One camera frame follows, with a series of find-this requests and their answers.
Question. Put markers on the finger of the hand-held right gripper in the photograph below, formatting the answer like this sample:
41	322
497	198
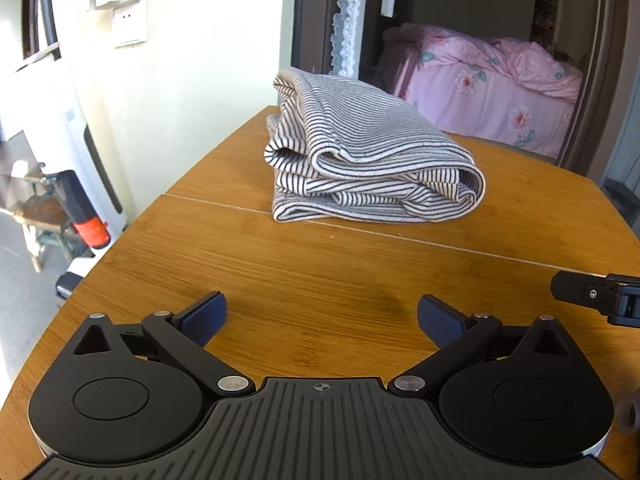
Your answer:
580	287

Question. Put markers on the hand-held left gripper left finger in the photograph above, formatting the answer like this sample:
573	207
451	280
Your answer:
204	317

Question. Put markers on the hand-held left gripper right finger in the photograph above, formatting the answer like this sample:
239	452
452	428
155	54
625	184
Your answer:
441	321

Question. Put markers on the striped grey garment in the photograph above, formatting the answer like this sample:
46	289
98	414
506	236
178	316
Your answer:
360	150

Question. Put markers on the orange and white vacuum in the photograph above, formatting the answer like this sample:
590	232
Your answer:
92	230

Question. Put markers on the glass sliding door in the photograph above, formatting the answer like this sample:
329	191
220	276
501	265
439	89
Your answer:
622	110

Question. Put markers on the wooden stool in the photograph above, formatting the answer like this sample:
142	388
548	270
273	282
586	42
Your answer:
42	210

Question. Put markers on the bed with pink floral sheet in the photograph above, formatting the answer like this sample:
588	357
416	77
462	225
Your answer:
475	95

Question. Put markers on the pink quilt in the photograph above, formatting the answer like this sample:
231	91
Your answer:
540	67

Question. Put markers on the white appliance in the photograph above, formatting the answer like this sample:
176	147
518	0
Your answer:
65	125

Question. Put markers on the wooden bookshelf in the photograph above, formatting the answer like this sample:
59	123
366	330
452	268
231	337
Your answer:
545	5

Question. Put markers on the white lace curtain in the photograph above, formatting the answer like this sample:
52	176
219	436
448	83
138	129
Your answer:
346	15

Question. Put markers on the brown door frame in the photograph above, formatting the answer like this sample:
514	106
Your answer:
592	110

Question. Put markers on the white wall socket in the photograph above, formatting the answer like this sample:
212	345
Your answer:
129	22

